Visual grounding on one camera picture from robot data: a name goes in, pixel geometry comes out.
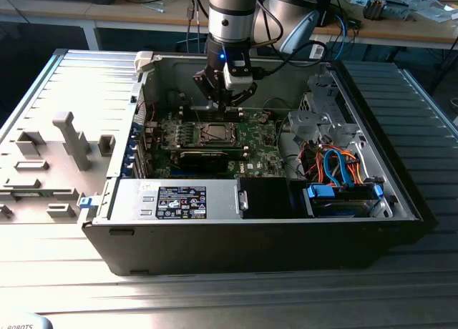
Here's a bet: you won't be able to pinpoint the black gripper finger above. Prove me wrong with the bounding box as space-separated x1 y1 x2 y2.
193 69 226 112
224 82 258 112

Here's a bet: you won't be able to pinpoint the CPU socket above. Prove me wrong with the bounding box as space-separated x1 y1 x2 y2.
196 119 240 147

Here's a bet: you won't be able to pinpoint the CPU cooler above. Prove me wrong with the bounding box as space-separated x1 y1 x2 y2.
363 0 388 21

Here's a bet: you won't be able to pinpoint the green motherboard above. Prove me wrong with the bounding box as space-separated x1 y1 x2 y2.
145 107 289 180

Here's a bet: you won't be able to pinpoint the metal drive cage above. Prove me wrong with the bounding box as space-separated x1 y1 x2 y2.
287 73 366 149

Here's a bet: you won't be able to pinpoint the white case latch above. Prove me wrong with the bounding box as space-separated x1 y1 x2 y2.
134 50 162 74

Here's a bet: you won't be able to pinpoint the black graphics card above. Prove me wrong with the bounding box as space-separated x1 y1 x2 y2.
177 149 230 173

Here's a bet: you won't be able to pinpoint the white tag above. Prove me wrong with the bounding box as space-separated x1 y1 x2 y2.
310 41 326 60

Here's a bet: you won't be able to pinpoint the blue expansion card retainer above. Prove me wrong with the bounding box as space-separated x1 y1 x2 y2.
120 121 142 180

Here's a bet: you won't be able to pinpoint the black monitor stand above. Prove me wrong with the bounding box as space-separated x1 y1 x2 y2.
314 0 337 29

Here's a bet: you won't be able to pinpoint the metal power supply latch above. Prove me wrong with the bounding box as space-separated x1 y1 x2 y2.
235 189 249 212

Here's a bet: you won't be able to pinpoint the wooden desk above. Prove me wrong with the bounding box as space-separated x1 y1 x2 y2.
0 0 210 51
308 0 458 51

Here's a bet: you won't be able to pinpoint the hard disk in blue carrier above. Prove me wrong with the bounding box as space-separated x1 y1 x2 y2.
302 183 384 219

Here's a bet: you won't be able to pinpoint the grey power supply unit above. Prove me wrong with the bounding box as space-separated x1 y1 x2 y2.
107 178 241 221

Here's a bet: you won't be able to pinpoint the black PC case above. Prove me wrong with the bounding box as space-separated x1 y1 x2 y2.
81 49 439 277

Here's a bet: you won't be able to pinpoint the grey parts rack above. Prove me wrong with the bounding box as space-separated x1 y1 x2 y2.
0 110 117 225

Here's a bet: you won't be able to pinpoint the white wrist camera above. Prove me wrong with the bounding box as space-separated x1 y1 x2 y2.
222 49 255 91

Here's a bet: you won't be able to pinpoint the grey hanging cable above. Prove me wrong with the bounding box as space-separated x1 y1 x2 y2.
185 0 200 54

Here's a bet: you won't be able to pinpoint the black camera cable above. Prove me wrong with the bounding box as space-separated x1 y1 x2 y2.
250 0 328 76

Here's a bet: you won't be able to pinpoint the red power wires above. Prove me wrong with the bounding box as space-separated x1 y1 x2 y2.
299 144 325 182

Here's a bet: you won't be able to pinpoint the blue data wire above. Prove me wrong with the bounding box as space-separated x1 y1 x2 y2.
321 145 354 189

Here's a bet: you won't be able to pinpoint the blue cable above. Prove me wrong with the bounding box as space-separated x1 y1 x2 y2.
334 13 351 53

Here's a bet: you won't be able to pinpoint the orange power wires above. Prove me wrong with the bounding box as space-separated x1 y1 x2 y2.
336 149 363 185

